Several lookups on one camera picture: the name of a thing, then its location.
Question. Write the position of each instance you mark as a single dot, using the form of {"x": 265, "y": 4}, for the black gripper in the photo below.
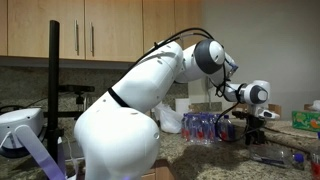
{"x": 254, "y": 133}

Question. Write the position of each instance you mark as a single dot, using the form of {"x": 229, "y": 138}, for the Fiji water bottle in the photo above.
{"x": 276, "y": 156}
{"x": 315, "y": 163}

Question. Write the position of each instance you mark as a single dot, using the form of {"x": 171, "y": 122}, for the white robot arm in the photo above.
{"x": 119, "y": 141}

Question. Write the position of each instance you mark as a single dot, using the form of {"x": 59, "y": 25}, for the pack of Fiji water bottles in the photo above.
{"x": 206, "y": 128}

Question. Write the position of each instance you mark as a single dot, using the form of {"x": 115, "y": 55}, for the wooden chair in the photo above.
{"x": 276, "y": 110}

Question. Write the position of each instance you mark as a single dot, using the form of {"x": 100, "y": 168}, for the green tissue box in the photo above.
{"x": 306, "y": 120}

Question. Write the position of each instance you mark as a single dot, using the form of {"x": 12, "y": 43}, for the white plastic bag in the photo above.
{"x": 170, "y": 121}

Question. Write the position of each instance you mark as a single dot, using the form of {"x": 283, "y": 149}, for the white VR headset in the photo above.
{"x": 19, "y": 129}

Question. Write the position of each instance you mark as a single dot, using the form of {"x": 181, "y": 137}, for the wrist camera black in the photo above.
{"x": 240, "y": 114}

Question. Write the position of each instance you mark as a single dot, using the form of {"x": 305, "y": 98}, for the wooden wall cabinets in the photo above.
{"x": 98, "y": 30}

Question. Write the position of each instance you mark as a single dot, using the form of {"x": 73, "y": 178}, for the black camera stand pole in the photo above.
{"x": 53, "y": 131}

